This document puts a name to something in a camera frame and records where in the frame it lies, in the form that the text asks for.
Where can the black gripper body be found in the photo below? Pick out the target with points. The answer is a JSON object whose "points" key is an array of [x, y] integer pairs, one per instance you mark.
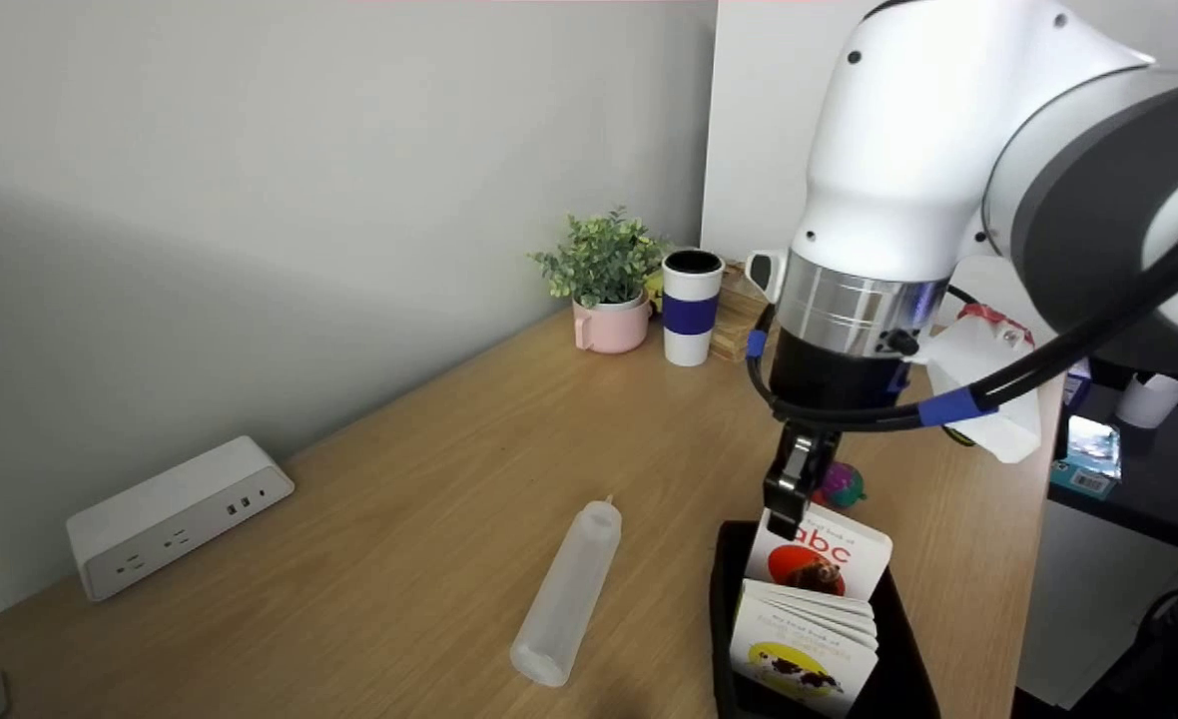
{"points": [[835, 389]]}

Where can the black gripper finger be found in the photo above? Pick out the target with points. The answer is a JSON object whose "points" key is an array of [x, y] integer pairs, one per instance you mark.
{"points": [[785, 493], [821, 460]]}

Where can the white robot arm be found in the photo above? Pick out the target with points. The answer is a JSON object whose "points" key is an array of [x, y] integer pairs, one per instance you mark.
{"points": [[907, 135]]}

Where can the black side desk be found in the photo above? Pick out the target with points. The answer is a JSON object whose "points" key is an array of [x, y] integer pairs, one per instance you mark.
{"points": [[1167, 485]]}

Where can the stack of wooden coasters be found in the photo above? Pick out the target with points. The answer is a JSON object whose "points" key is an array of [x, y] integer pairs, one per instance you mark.
{"points": [[734, 325]]}

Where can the white cup with blue band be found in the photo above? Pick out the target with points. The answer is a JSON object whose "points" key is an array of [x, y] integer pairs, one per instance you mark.
{"points": [[686, 313]]}

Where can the black plastic tray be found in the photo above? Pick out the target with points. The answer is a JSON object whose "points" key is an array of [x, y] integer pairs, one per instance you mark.
{"points": [[907, 666]]}

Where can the translucent plastic squeeze bottle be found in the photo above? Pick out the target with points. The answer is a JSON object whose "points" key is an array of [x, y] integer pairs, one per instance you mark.
{"points": [[567, 601]]}

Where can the green plant in pink pot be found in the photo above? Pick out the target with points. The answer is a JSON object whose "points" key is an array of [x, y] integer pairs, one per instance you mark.
{"points": [[605, 272]]}

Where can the small teal box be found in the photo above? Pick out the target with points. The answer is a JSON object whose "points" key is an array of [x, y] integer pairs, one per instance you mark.
{"points": [[1082, 481]]}

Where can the black office chair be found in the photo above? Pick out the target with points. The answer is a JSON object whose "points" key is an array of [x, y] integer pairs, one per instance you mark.
{"points": [[1150, 666]]}

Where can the white power strip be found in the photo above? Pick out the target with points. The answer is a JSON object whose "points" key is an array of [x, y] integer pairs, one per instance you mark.
{"points": [[171, 513]]}

